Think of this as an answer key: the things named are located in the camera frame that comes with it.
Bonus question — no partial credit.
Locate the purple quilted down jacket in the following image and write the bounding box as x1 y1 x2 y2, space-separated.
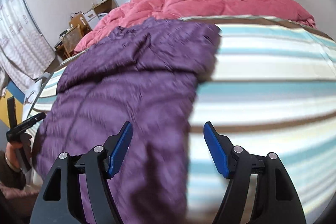
33 18 220 223

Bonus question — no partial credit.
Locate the person left hand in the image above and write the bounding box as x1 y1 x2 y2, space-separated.
5 133 32 169

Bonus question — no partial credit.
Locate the white deer print pillow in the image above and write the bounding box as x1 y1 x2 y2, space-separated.
23 80 42 118

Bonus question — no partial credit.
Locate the patterned side curtain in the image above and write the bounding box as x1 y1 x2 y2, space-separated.
1 0 55 92

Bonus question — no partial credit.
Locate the striped bed sheet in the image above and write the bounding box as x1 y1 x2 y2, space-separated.
31 16 335 223

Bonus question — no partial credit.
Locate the wooden desk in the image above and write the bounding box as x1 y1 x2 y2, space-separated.
54 40 69 61

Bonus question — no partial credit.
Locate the wooden chair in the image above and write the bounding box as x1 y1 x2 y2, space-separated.
63 24 83 57

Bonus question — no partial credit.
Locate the red quilted duvet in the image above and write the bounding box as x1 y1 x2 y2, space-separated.
75 0 316 53

